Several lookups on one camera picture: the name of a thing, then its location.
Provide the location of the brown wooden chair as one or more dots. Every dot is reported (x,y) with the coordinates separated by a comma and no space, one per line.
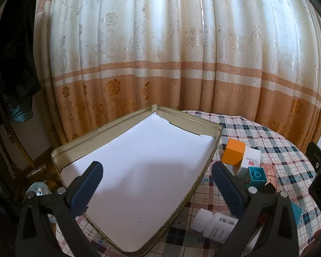
(14,139)

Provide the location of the white box with red label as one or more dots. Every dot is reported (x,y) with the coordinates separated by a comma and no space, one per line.
(252,156)

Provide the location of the long teal building brick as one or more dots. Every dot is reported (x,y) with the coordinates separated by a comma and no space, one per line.
(295,214)

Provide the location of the round metal disc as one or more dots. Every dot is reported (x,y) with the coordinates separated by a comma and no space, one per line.
(38,187)

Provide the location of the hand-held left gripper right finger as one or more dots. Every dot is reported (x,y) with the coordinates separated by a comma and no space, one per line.
(228,191)

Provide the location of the small teal building brick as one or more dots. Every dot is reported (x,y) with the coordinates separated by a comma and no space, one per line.
(256,175)

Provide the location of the cream and orange floral curtain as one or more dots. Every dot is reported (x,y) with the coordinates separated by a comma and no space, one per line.
(160,59)

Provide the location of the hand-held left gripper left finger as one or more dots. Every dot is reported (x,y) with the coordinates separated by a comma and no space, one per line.
(88,187)

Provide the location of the dark hanging clothes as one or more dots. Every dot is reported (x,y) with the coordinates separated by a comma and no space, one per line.
(13,59)

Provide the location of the pink box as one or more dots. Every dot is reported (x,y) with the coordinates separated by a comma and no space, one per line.
(270,172)

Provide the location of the gold-rimmed clear tray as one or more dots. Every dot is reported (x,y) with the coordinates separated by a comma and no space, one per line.
(192,121)

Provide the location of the white plastic bottle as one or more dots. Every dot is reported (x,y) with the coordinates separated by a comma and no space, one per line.
(211,225)

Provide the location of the orange cube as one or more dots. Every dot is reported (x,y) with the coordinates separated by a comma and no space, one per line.
(234,152)

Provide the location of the plaid tablecloth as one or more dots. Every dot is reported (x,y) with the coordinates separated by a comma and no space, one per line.
(270,139)

